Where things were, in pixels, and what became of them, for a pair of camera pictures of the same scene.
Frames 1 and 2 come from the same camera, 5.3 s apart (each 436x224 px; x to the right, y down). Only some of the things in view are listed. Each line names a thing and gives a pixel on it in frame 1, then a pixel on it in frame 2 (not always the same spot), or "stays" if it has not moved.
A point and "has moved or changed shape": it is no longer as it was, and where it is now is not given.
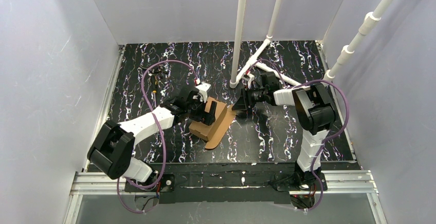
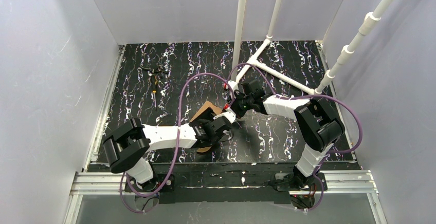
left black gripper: (198, 110) → (219, 127)
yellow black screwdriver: (153, 84) stays
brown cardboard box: (214, 134) has moved or changed shape
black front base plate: (230, 183) stays
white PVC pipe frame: (235, 80) stays
